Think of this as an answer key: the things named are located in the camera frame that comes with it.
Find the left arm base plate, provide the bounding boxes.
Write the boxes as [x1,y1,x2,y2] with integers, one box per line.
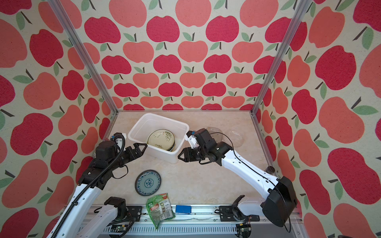
[111,206,143,223]

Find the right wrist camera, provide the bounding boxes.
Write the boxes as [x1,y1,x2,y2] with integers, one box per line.
[185,131,199,149]

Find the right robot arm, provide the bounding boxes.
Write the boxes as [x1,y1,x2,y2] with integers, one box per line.
[178,129,298,227]

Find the smoky translucent glass plate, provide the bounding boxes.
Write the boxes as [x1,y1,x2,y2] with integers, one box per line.
[206,127,223,143]

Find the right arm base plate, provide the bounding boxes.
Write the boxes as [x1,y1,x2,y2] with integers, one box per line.
[214,205,261,223]

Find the front aluminium rail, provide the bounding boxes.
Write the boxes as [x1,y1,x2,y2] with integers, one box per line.
[50,203,310,238]

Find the left aluminium frame post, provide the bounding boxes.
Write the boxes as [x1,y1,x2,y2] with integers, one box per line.
[48,1,119,116]

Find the beige bamboo print plate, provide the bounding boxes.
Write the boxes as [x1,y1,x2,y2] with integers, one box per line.
[147,129,175,151]

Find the aluminium frame post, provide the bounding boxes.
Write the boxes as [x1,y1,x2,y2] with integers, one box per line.
[48,1,119,116]
[251,0,313,115]

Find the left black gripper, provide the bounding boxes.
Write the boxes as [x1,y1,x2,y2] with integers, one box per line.
[109,142,148,171]

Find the blue green patterned plate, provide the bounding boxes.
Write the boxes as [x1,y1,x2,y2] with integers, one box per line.
[135,170,162,196]

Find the dark spice jar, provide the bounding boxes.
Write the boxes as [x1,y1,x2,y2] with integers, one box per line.
[265,166,275,175]

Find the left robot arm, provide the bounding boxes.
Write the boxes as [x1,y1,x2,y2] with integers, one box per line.
[47,134,148,238]

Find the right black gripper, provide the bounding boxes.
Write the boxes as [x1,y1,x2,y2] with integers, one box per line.
[178,147,207,161]

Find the white plastic bin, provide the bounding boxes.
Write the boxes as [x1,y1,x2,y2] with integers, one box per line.
[128,113,189,164]

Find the blue box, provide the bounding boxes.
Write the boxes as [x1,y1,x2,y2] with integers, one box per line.
[175,205,191,214]

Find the right aluminium frame post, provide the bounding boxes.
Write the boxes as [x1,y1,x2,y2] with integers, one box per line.
[251,0,313,115]

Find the green snack packet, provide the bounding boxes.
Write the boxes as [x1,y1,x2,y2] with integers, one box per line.
[146,193,176,230]

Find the clear glass plate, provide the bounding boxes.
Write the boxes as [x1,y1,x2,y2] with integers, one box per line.
[223,130,245,148]

